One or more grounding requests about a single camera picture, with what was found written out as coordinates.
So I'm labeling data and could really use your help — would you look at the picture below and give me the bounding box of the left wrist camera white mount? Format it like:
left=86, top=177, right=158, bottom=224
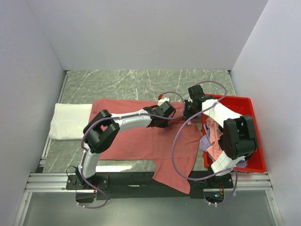
left=157, top=94, right=170, bottom=106

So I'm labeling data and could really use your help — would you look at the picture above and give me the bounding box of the red plastic bin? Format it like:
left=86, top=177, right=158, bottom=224
left=202, top=94, right=268, bottom=174

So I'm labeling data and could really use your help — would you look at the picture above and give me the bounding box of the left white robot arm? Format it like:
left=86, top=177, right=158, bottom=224
left=76, top=101, right=176, bottom=189

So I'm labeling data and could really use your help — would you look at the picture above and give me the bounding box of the light pink t shirt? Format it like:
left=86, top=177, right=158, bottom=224
left=206, top=117, right=222, bottom=161

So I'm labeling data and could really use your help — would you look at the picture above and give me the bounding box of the lavender t shirt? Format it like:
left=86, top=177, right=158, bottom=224
left=199, top=124, right=249, bottom=169

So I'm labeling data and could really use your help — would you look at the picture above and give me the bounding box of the aluminium frame rail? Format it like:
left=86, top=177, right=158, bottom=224
left=25, top=172, right=273, bottom=193

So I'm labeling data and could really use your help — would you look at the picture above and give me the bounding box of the folded white t shirt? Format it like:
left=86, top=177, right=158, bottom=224
left=48, top=103, right=92, bottom=140

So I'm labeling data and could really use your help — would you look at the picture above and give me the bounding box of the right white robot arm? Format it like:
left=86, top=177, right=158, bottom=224
left=183, top=85, right=259, bottom=188

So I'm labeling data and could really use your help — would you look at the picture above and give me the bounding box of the dark pink t shirt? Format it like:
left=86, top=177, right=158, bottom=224
left=88, top=98, right=200, bottom=195

